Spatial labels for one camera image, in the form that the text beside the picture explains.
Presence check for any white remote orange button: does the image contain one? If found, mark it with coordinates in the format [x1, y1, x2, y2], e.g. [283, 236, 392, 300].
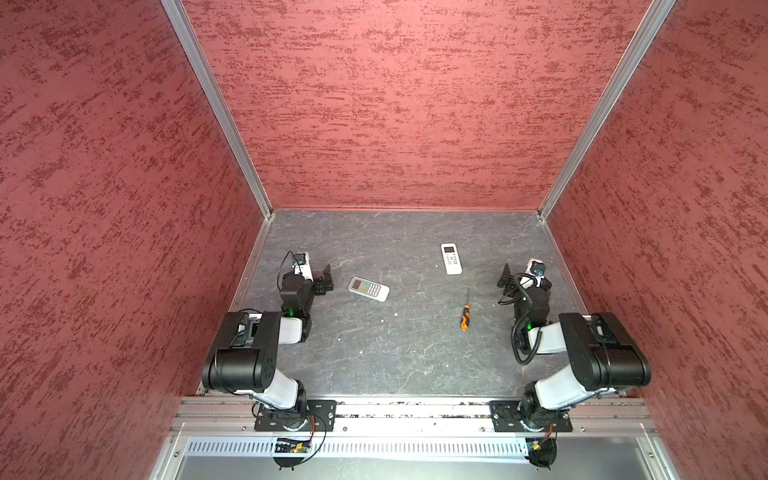
[348, 277, 390, 302]

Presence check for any orange black screwdriver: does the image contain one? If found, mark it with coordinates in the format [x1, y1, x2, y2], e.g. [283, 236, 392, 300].
[460, 288, 471, 331]

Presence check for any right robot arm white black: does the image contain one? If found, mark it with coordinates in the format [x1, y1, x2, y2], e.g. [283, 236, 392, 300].
[496, 258, 652, 432]

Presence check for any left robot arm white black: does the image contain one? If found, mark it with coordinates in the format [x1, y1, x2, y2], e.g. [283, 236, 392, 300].
[201, 266, 334, 419]

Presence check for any white remote far side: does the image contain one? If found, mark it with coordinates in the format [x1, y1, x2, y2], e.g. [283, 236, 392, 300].
[440, 243, 463, 276]

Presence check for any right base connector wiring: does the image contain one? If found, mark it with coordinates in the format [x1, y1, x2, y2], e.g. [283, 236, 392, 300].
[524, 424, 559, 469]

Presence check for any base connector wiring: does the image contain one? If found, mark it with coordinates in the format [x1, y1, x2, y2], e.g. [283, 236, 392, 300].
[271, 413, 329, 470]
[524, 424, 559, 469]

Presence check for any left base connector wiring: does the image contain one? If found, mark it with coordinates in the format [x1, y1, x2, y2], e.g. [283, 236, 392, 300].
[271, 413, 329, 470]

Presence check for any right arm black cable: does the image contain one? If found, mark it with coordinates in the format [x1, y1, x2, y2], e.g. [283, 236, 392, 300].
[509, 272, 544, 367]

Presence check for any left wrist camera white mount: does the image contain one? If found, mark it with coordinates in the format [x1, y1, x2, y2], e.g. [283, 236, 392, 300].
[291, 252, 314, 281]

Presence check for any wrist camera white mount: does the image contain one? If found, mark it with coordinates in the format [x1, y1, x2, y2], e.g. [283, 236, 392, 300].
[291, 252, 314, 281]
[521, 258, 546, 288]

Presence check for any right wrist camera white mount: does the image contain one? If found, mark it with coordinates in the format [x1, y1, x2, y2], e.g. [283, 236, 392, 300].
[521, 258, 546, 288]

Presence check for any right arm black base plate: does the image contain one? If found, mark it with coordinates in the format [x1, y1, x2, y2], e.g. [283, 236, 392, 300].
[488, 400, 573, 434]

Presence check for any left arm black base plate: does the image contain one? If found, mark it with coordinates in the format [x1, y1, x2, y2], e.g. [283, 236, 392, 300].
[253, 399, 338, 433]

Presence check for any aluminium front rail frame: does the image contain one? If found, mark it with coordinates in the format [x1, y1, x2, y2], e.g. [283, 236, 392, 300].
[150, 395, 678, 479]

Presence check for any perforated cable duct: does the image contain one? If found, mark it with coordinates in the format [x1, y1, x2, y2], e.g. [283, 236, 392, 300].
[184, 436, 528, 461]

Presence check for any left aluminium corner post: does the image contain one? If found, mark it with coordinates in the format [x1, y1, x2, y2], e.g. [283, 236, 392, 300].
[161, 0, 274, 222]

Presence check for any aluminium corner post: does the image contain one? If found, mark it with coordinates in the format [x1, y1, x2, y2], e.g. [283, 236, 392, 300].
[161, 0, 274, 222]
[538, 0, 676, 223]

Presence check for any right aluminium corner post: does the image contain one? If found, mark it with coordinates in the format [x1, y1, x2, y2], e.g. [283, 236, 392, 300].
[538, 0, 676, 223]

